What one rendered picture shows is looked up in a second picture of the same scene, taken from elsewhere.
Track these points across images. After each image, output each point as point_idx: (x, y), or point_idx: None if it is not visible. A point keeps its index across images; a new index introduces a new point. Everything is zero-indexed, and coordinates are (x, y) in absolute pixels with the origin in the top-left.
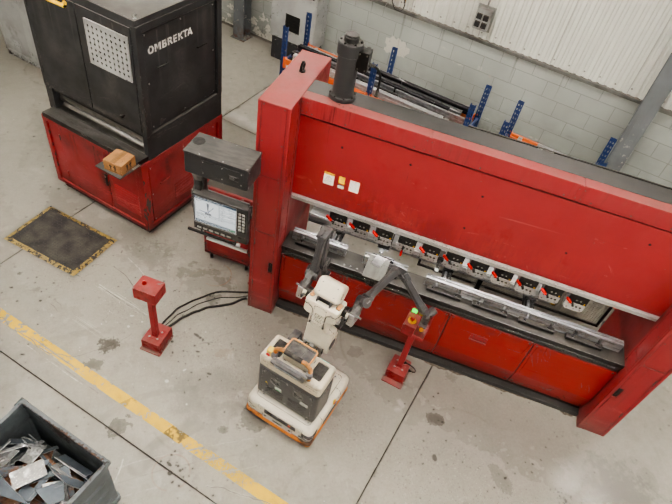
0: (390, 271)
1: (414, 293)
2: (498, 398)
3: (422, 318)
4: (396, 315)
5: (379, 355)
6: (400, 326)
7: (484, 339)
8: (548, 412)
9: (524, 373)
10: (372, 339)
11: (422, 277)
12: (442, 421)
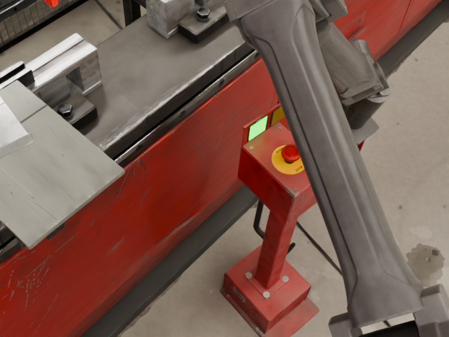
0: (281, 47)
1: (347, 47)
2: (395, 106)
3: (365, 110)
4: (167, 204)
5: (193, 316)
6: (186, 212)
7: (360, 19)
8: (443, 41)
9: (413, 13)
10: (137, 311)
11: (131, 29)
12: (432, 251)
